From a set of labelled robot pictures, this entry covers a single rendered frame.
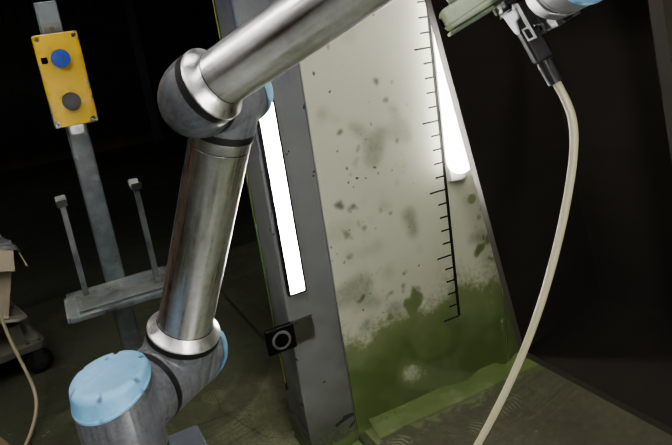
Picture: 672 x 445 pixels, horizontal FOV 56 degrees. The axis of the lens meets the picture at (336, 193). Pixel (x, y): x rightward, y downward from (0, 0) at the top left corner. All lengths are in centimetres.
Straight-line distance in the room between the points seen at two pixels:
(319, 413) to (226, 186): 132
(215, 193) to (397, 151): 111
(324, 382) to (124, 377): 112
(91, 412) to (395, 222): 128
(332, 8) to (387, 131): 134
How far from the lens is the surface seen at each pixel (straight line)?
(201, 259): 119
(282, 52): 84
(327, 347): 220
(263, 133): 190
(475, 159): 167
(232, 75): 88
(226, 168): 110
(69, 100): 193
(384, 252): 219
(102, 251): 209
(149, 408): 126
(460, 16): 114
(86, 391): 125
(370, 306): 222
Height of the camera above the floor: 147
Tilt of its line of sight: 15 degrees down
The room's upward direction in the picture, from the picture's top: 9 degrees counter-clockwise
